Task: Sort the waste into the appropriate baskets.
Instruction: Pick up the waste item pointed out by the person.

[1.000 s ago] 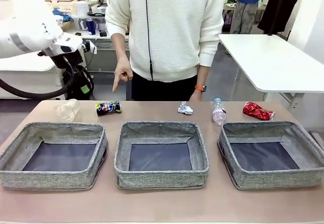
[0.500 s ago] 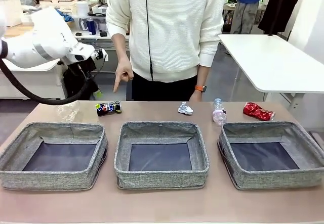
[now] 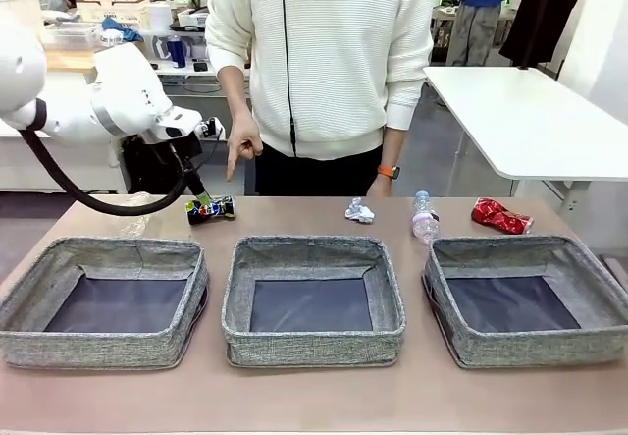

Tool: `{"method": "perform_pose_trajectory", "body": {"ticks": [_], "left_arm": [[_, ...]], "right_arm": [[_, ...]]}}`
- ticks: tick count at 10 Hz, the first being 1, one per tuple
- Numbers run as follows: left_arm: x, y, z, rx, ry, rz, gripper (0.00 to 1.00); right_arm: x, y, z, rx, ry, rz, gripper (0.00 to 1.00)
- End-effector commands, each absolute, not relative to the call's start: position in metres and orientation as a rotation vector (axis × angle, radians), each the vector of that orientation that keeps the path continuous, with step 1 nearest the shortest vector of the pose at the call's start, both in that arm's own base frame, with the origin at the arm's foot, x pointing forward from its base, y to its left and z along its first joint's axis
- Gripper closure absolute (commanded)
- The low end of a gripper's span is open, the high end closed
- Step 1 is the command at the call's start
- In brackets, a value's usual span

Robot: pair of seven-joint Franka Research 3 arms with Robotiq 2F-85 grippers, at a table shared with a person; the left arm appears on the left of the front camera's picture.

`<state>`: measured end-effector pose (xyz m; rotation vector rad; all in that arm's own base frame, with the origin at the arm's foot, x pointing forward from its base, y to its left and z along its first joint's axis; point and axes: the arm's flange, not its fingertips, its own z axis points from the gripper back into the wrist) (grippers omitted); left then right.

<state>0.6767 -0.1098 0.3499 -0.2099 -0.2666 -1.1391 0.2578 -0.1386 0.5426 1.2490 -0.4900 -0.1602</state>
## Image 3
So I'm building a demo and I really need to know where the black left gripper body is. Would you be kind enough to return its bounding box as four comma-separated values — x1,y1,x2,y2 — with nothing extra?
166,134,204,162

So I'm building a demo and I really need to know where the black hanging coat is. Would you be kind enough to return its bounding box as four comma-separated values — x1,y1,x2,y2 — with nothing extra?
499,0,595,71

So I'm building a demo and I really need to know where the crushed black drink can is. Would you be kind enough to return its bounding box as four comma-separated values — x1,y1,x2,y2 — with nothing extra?
184,195,238,226

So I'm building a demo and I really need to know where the blue cloth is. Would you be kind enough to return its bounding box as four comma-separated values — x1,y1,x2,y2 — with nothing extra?
100,16,144,43

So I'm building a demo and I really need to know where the person in white sweater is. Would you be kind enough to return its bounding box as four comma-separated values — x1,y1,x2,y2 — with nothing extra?
204,0,436,198

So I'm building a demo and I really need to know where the grey fabric basket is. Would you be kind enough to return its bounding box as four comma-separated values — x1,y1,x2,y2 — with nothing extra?
220,236,408,368
421,235,628,370
0,237,211,370

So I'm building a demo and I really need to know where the person's left hand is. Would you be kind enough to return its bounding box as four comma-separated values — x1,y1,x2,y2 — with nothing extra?
366,174,393,198

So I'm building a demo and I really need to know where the person in blue top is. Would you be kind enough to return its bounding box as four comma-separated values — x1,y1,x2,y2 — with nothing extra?
445,0,534,68

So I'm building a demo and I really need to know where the blue drink bottle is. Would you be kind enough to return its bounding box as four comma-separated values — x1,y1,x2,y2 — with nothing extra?
166,34,188,69

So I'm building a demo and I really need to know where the white cylindrical jar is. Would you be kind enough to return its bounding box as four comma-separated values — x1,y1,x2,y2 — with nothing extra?
146,1,172,31

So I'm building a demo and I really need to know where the white wooden crate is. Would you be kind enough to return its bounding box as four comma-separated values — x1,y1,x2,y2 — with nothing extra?
76,0,151,28

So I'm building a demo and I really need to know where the white side table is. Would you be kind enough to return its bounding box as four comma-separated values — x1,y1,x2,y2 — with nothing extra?
421,65,628,210

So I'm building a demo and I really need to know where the clear bottle with pink label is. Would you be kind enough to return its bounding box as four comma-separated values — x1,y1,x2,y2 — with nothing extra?
410,190,441,245

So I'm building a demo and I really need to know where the clear plastic bin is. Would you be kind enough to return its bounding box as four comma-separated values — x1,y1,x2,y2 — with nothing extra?
41,21,103,53

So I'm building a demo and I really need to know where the crushed red drink can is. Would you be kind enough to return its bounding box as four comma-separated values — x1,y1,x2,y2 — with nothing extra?
470,197,534,236

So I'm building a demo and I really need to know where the black left arm hose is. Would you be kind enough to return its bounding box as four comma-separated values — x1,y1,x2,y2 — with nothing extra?
17,128,193,218

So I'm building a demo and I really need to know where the person's right forearm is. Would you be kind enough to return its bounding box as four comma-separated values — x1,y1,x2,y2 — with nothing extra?
215,64,256,122

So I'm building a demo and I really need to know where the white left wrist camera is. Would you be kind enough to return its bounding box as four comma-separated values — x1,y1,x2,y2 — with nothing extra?
155,108,203,142

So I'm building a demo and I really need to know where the white shelf table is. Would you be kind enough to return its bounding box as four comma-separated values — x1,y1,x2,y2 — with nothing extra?
146,59,220,93

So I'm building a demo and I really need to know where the wooden top workbench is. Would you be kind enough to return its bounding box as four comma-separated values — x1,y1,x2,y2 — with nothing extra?
43,40,143,76

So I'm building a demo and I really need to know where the person's right hand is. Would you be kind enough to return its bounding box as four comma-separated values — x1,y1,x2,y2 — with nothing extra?
224,110,265,182

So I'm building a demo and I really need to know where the person's left forearm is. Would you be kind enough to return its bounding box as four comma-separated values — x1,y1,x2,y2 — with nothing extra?
380,128,408,169

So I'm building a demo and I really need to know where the black backpack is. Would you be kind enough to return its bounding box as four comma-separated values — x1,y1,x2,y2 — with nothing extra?
121,133,197,195

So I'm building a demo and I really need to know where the clear plastic cup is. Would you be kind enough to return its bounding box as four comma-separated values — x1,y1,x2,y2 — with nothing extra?
115,190,151,243

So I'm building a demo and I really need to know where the white storage box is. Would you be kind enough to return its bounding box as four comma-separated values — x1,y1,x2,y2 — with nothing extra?
0,0,44,27

